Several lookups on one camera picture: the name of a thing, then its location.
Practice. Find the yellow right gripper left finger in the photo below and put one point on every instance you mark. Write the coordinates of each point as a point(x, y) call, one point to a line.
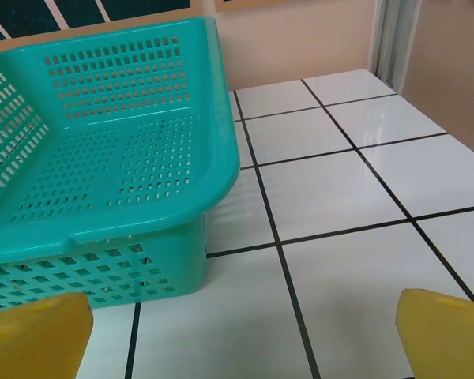
point(27, 339)

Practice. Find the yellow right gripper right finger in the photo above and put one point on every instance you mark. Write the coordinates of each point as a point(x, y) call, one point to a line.
point(446, 339)

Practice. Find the teal plastic basket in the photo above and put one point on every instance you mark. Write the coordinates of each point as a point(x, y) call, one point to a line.
point(114, 158)

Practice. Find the aluminium frame post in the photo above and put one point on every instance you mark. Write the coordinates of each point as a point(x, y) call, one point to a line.
point(393, 39)

